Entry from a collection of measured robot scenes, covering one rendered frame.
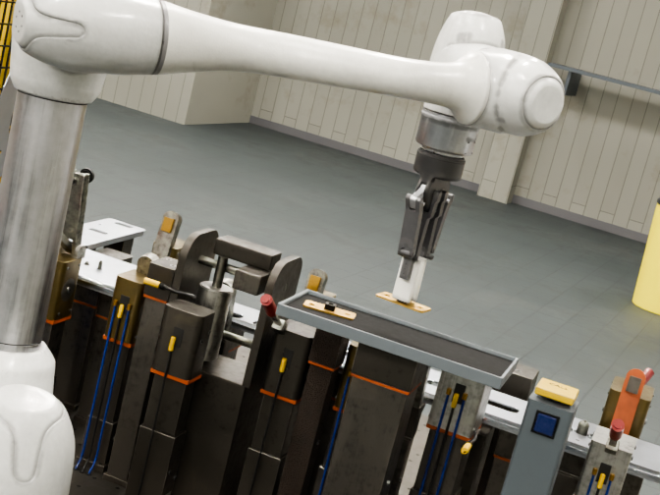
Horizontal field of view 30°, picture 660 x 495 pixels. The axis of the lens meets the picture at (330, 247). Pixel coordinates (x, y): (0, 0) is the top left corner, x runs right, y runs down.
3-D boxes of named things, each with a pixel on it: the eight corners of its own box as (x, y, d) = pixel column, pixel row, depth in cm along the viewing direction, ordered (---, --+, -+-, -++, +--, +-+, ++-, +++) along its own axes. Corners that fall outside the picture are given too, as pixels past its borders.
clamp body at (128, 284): (124, 464, 233) (165, 278, 226) (95, 480, 223) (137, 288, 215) (93, 452, 235) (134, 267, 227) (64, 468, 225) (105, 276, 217)
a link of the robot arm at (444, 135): (490, 123, 186) (480, 160, 188) (437, 107, 190) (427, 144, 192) (467, 122, 179) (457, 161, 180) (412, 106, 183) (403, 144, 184)
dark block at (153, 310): (143, 476, 229) (192, 263, 220) (126, 488, 222) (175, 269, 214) (120, 467, 230) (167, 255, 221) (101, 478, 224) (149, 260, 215)
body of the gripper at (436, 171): (453, 158, 180) (437, 218, 182) (475, 157, 188) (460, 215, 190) (409, 144, 184) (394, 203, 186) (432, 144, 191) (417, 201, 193)
